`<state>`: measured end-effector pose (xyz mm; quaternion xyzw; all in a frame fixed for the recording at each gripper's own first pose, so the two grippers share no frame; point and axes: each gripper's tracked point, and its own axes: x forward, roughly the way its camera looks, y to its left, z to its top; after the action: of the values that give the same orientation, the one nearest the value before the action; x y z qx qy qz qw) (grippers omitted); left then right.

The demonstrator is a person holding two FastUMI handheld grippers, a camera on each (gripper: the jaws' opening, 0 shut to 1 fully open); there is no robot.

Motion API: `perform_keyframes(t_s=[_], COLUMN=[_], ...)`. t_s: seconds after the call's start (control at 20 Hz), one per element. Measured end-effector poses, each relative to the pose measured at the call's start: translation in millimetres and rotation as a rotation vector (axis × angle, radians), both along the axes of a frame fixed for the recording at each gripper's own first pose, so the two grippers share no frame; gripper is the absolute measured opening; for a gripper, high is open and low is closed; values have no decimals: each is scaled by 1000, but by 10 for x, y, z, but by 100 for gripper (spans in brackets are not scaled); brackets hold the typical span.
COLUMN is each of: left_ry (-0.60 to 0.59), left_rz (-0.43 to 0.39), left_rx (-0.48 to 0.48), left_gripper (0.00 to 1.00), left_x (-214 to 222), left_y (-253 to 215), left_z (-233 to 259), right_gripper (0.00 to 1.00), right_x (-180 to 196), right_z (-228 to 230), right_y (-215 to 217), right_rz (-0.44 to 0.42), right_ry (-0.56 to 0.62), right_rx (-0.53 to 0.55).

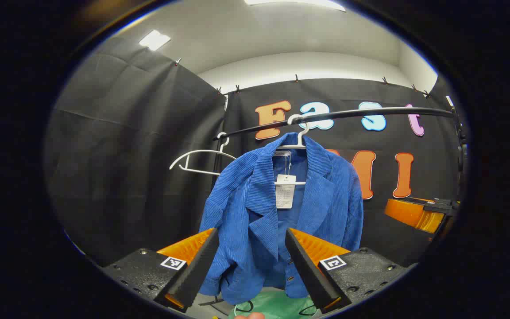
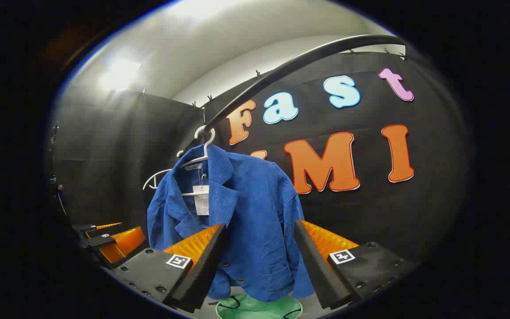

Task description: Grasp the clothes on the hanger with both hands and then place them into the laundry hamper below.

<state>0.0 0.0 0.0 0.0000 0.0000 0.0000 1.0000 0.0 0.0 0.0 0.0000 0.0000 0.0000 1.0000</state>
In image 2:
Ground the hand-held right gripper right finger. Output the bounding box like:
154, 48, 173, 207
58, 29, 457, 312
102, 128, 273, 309
294, 219, 417, 309

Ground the green laundry hamper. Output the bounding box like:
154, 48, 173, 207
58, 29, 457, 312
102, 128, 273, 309
215, 292, 303, 319

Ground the row of small backdrop clips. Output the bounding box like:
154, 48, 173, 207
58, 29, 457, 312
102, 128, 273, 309
141, 47, 410, 111

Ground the black stand with clamps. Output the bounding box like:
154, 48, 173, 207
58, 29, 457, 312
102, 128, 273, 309
50, 123, 68, 218

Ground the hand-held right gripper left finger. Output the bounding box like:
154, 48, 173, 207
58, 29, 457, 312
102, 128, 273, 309
112, 223, 228, 313

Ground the white plastic clothes hanger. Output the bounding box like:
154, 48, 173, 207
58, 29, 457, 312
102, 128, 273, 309
178, 125, 216, 198
143, 151, 185, 191

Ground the black clothes rack rail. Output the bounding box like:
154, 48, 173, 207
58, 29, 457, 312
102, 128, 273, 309
180, 35, 408, 156

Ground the blue corduroy jacket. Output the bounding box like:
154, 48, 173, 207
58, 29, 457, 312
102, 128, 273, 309
147, 144, 315, 303

